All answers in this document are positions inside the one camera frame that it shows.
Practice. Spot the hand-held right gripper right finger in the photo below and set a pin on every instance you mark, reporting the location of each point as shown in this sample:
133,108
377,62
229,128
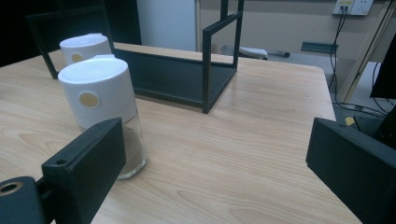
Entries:
358,168

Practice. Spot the white-lid jar of brown powder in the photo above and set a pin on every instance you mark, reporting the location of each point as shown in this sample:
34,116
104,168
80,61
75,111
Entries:
102,84

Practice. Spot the black metal shelf rack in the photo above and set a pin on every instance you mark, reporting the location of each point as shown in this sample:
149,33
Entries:
168,74

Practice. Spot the white-lid jar of red powder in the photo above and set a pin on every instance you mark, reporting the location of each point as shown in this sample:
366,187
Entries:
87,46

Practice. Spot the white wall socket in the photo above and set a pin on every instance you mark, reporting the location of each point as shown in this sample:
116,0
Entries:
355,6

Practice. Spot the dark curtain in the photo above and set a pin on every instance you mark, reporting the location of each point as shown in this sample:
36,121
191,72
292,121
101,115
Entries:
387,74
18,31

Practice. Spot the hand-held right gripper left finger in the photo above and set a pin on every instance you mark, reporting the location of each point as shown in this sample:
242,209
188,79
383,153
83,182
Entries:
84,161

